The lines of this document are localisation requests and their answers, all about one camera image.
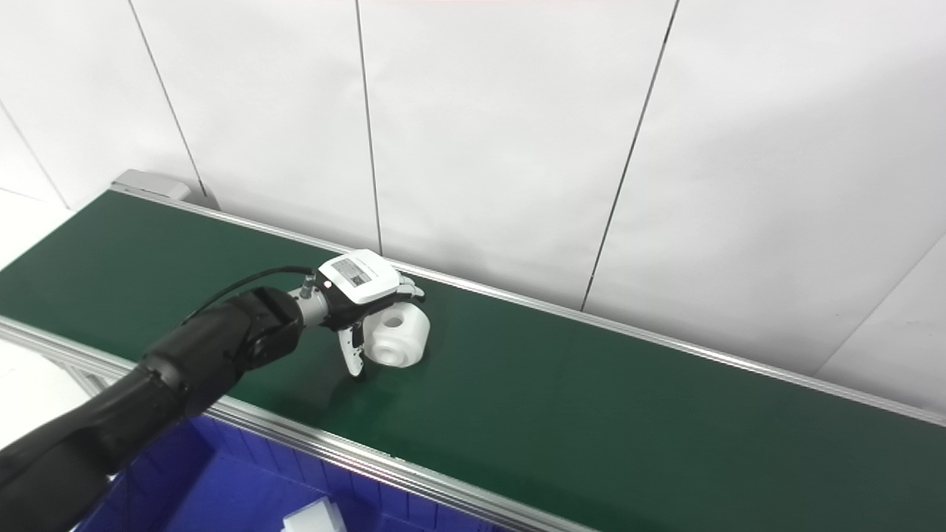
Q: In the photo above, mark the blue plastic bin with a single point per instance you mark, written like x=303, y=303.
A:
x=222, y=488

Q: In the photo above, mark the aluminium conveyor support bracket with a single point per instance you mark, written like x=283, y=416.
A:
x=81, y=377

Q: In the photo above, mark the grey conveyor motor housing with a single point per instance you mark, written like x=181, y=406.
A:
x=151, y=183

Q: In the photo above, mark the white block part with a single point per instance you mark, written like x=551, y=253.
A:
x=314, y=519

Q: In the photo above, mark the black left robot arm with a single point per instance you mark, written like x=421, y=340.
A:
x=185, y=362

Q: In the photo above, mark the green conveyor belt aluminium frame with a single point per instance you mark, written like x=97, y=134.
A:
x=591, y=399

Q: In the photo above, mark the white cylindrical plastic part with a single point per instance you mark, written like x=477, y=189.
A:
x=399, y=340

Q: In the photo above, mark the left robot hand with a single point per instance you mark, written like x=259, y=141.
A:
x=355, y=284

